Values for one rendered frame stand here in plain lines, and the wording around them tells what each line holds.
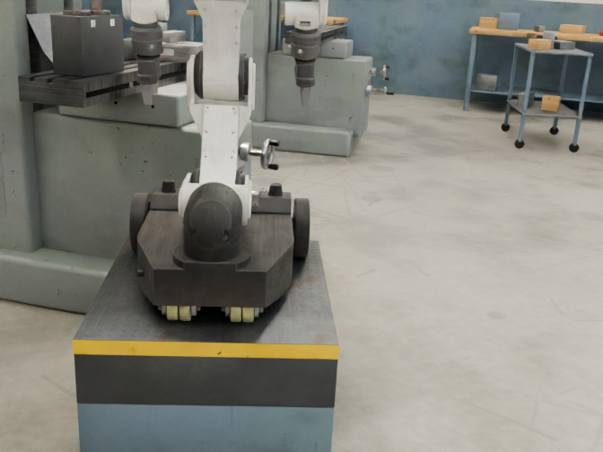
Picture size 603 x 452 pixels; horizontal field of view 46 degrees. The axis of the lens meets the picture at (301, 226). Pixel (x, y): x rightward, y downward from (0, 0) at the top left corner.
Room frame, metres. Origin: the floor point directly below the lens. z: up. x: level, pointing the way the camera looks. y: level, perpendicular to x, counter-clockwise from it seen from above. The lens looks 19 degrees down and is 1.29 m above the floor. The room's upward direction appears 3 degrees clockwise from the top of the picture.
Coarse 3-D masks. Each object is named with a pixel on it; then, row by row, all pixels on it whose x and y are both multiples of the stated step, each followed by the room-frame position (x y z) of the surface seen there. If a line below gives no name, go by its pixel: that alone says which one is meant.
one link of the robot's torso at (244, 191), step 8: (248, 176) 2.04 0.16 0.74; (184, 184) 1.91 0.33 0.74; (192, 184) 1.92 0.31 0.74; (200, 184) 1.92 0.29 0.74; (248, 184) 1.96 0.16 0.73; (184, 192) 1.89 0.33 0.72; (240, 192) 1.90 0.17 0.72; (248, 192) 1.92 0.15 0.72; (184, 200) 1.88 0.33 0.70; (248, 200) 1.90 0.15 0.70; (184, 208) 1.88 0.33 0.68; (248, 208) 1.89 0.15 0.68; (248, 216) 1.90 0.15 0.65
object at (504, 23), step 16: (192, 16) 8.85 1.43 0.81; (496, 16) 8.33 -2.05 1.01; (512, 16) 8.21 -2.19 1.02; (192, 32) 8.85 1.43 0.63; (480, 32) 7.95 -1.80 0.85; (496, 32) 7.90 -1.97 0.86; (512, 32) 7.86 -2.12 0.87; (528, 32) 7.85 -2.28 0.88; (560, 32) 8.20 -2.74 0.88; (576, 32) 8.11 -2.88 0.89; (480, 80) 8.04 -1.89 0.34; (496, 80) 7.97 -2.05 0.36; (576, 96) 7.94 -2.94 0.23; (592, 96) 8.01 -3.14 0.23
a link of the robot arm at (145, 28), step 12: (132, 0) 2.04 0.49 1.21; (144, 0) 2.04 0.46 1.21; (156, 0) 2.04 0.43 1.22; (168, 0) 2.08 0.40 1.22; (132, 12) 2.03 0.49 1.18; (144, 12) 2.04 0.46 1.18; (156, 12) 2.04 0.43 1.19; (168, 12) 2.08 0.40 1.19; (144, 24) 2.04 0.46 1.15; (156, 24) 2.06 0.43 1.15; (132, 36) 2.05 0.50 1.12; (144, 36) 2.03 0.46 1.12; (156, 36) 2.05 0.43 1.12
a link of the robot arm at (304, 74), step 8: (296, 48) 2.12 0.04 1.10; (304, 48) 2.11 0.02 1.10; (312, 48) 2.12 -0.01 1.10; (320, 48) 2.15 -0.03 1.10; (296, 56) 2.13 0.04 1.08; (304, 56) 2.12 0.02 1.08; (312, 56) 2.13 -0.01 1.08; (296, 64) 2.17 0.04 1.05; (304, 64) 2.13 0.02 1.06; (312, 64) 2.13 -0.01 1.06; (296, 72) 2.17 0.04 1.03; (304, 72) 2.13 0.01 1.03; (312, 72) 2.14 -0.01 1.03; (296, 80) 2.14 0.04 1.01; (304, 80) 2.12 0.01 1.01; (312, 80) 2.13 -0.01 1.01
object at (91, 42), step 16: (64, 16) 2.33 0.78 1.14; (80, 16) 2.32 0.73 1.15; (96, 16) 2.38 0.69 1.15; (112, 16) 2.46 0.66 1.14; (64, 32) 2.33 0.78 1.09; (80, 32) 2.31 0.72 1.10; (96, 32) 2.38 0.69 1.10; (112, 32) 2.46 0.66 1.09; (64, 48) 2.34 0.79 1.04; (80, 48) 2.31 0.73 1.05; (96, 48) 2.38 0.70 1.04; (112, 48) 2.46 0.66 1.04; (64, 64) 2.34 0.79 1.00; (80, 64) 2.31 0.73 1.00; (96, 64) 2.37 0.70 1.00; (112, 64) 2.45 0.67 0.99
